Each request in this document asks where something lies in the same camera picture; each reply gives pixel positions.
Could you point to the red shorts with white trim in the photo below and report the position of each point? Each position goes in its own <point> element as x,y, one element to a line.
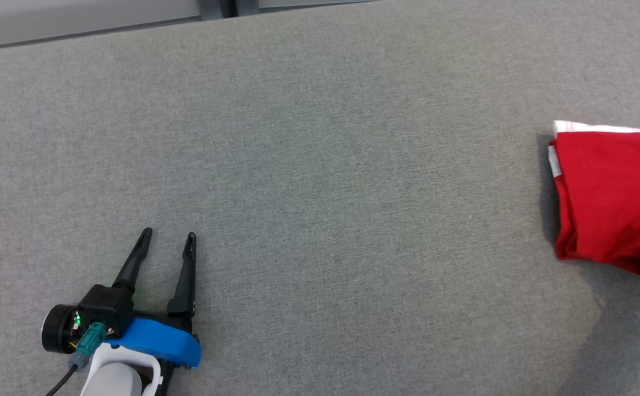
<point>611,198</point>

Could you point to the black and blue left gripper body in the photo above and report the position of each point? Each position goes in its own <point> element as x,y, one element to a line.
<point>154,338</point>

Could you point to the black round wrist camera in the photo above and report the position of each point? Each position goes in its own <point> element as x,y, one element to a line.
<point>55,329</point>

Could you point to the grey metal partition post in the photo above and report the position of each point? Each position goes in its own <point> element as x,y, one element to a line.
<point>209,6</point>

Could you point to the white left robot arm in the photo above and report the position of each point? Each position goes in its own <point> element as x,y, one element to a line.
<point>119,377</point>

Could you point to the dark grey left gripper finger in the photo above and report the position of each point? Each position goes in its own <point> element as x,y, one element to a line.
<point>186,280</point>
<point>135,261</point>

